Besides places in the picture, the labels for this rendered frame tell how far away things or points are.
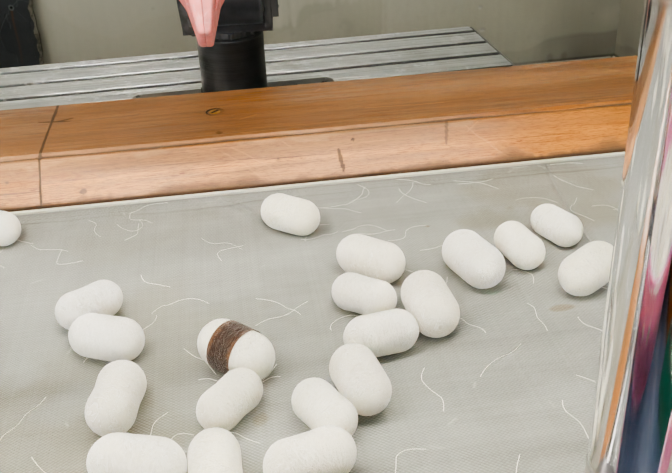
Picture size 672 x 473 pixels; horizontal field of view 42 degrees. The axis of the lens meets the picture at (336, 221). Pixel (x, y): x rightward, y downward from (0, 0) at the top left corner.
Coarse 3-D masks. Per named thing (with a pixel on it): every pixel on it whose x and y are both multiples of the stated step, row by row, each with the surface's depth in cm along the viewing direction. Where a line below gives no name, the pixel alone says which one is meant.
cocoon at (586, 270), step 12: (576, 252) 42; (588, 252) 42; (600, 252) 42; (564, 264) 42; (576, 264) 41; (588, 264) 41; (600, 264) 41; (564, 276) 41; (576, 276) 41; (588, 276) 41; (600, 276) 41; (564, 288) 42; (576, 288) 41; (588, 288) 41
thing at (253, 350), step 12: (216, 324) 38; (204, 336) 37; (252, 336) 37; (264, 336) 37; (204, 348) 37; (240, 348) 36; (252, 348) 36; (264, 348) 37; (204, 360) 38; (240, 360) 36; (252, 360) 36; (264, 360) 36; (264, 372) 37
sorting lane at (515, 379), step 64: (256, 192) 53; (320, 192) 53; (384, 192) 53; (448, 192) 52; (512, 192) 52; (576, 192) 52; (0, 256) 48; (64, 256) 47; (128, 256) 47; (192, 256) 47; (256, 256) 47; (320, 256) 46; (0, 320) 42; (192, 320) 42; (256, 320) 41; (320, 320) 41; (512, 320) 41; (576, 320) 40; (0, 384) 38; (64, 384) 38; (192, 384) 37; (448, 384) 37; (512, 384) 37; (576, 384) 36; (0, 448) 34; (64, 448) 34; (256, 448) 34; (384, 448) 34; (448, 448) 34; (512, 448) 33; (576, 448) 33
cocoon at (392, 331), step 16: (352, 320) 38; (368, 320) 38; (384, 320) 38; (400, 320) 38; (416, 320) 39; (352, 336) 38; (368, 336) 37; (384, 336) 38; (400, 336) 38; (416, 336) 38; (384, 352) 38
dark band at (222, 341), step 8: (232, 320) 38; (224, 328) 37; (232, 328) 37; (240, 328) 37; (248, 328) 37; (216, 336) 37; (224, 336) 37; (232, 336) 37; (240, 336) 37; (208, 344) 37; (216, 344) 37; (224, 344) 37; (232, 344) 37; (208, 352) 37; (216, 352) 37; (224, 352) 37; (208, 360) 37; (216, 360) 37; (224, 360) 37; (216, 368) 37; (224, 368) 37
